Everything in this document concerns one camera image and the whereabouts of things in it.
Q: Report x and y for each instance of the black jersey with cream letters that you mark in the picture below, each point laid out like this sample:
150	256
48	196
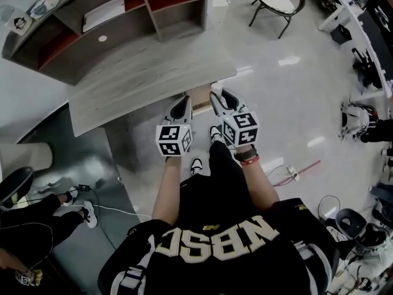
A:
221	250

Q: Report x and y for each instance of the black power adapter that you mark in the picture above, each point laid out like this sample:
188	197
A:
83	187

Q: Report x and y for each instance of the red wristband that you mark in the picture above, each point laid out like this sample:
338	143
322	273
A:
249	161

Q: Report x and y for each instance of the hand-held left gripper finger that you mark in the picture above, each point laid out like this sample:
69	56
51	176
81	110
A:
172	104
189	107

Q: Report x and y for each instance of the black waste bin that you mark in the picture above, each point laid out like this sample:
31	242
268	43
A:
341	34

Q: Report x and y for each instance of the person's left forearm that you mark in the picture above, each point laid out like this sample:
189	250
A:
167	189

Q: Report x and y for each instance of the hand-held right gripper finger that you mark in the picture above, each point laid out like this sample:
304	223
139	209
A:
235	96
215	104

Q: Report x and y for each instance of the round chair with white cushion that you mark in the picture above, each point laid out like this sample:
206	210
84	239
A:
276	0

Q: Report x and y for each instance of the beige cylinder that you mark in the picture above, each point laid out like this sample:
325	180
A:
26	157

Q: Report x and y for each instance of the white power strip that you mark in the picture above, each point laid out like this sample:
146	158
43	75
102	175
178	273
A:
293	172

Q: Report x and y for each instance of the person's black trousers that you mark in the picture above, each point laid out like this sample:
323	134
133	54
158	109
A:
224	183

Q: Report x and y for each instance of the person's white left shoe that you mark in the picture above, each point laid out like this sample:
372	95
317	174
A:
196	166

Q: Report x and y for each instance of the person's white right shoe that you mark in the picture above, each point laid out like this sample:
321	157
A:
216	134

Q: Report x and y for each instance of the long white workbench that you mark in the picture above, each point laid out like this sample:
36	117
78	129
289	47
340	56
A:
353	11

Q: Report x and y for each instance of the black office chair seat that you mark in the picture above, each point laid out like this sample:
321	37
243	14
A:
15	184

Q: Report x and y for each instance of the white robot body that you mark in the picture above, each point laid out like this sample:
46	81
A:
368	257

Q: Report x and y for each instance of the white paper stack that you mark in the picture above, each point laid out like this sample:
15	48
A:
102	12

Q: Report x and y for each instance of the black wristwatch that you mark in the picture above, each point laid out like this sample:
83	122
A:
245	154

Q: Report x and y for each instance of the grey wooden desk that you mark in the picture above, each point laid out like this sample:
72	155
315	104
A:
138	81

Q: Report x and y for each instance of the person's right forearm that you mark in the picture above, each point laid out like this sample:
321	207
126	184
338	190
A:
259	183

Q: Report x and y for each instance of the grey desk shelf unit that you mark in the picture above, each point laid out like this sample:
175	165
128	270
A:
92	38

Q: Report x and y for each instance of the white box with penguin picture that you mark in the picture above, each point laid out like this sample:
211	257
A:
18	23

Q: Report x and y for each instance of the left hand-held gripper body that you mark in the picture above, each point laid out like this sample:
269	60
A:
172	140

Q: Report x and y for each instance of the blue and white bag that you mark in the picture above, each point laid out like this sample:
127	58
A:
46	0

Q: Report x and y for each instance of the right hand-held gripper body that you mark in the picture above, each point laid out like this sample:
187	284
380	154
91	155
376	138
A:
241	128

